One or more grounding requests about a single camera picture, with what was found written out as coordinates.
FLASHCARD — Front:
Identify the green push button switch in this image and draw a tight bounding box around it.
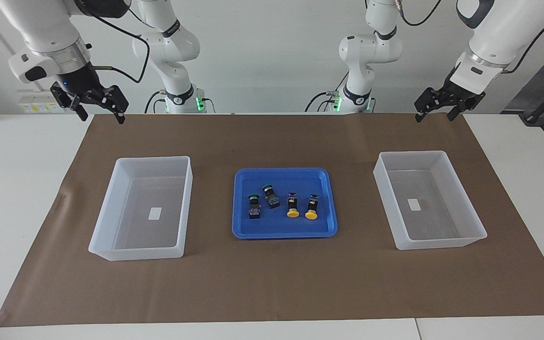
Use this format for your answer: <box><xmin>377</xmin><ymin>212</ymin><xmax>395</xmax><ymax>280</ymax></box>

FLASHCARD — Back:
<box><xmin>247</xmin><ymin>194</ymin><xmax>262</xmax><ymax>220</ymax></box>
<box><xmin>262</xmin><ymin>185</ymin><xmax>281</xmax><ymax>209</ymax></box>

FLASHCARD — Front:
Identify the translucent white plastic box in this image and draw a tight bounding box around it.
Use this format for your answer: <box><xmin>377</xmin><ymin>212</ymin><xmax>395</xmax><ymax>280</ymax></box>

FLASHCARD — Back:
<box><xmin>88</xmin><ymin>156</ymin><xmax>193</xmax><ymax>261</ymax></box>
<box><xmin>373</xmin><ymin>151</ymin><xmax>488</xmax><ymax>251</ymax></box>

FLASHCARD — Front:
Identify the blue plastic tray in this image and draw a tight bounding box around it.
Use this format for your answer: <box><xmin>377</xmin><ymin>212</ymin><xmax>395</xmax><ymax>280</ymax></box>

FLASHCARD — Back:
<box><xmin>232</xmin><ymin>167</ymin><xmax>338</xmax><ymax>239</ymax></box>

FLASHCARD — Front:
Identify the brown paper table mat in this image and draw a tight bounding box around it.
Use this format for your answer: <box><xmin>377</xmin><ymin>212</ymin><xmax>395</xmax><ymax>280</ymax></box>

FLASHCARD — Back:
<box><xmin>0</xmin><ymin>113</ymin><xmax>544</xmax><ymax>327</ymax></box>

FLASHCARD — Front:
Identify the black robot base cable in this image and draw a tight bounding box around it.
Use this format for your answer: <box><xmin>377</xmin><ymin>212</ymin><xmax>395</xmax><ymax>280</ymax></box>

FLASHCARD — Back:
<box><xmin>305</xmin><ymin>90</ymin><xmax>343</xmax><ymax>113</ymax></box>
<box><xmin>144</xmin><ymin>91</ymin><xmax>166</xmax><ymax>114</ymax></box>

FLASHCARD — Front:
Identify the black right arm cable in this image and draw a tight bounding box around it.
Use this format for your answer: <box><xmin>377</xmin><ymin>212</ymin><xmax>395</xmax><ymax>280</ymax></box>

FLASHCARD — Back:
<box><xmin>76</xmin><ymin>9</ymin><xmax>151</xmax><ymax>85</ymax></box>

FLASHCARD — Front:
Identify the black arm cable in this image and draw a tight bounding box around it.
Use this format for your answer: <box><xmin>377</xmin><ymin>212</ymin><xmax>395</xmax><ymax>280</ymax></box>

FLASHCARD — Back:
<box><xmin>76</xmin><ymin>9</ymin><xmax>151</xmax><ymax>85</ymax></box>
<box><xmin>395</xmin><ymin>0</ymin><xmax>544</xmax><ymax>74</ymax></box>

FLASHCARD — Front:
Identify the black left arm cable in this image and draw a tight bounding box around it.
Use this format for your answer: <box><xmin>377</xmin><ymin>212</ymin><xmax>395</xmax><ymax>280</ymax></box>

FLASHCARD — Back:
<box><xmin>395</xmin><ymin>0</ymin><xmax>544</xmax><ymax>74</ymax></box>

